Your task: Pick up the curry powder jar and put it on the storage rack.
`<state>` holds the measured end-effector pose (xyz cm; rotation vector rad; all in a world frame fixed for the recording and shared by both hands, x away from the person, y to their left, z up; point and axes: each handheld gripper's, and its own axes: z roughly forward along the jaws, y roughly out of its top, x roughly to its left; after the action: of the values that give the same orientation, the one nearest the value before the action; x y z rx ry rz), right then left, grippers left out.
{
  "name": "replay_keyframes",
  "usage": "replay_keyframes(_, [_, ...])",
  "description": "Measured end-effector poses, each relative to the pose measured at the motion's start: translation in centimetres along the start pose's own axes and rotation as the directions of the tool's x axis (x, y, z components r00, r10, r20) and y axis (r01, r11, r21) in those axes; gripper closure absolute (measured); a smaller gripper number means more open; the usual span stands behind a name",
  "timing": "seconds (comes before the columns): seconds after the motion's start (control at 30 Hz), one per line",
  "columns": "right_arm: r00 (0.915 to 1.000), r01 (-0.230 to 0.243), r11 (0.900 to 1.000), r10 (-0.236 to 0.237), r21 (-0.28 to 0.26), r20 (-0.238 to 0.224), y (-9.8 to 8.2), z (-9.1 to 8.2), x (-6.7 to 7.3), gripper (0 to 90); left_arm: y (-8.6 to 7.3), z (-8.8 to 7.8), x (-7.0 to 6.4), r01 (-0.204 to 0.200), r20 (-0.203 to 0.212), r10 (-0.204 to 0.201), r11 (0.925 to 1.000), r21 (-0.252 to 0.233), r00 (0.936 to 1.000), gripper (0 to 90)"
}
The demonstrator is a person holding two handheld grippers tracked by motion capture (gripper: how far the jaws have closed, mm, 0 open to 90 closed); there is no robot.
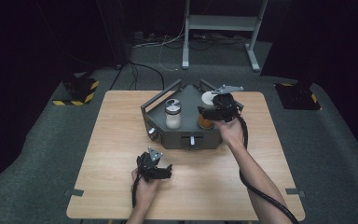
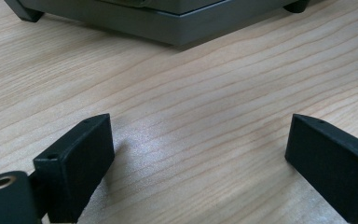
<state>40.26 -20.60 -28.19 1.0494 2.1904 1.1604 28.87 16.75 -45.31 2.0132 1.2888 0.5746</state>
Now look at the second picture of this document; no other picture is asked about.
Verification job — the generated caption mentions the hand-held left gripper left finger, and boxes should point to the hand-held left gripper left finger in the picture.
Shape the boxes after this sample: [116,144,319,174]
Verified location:
[32,113,117,224]

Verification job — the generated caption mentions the dark grey corner rack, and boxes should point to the dark grey corner rack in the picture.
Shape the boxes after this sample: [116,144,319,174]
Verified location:
[3,0,311,49]

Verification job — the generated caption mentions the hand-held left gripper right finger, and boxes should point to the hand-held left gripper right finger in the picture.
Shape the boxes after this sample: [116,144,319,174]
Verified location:
[284,113,358,224]

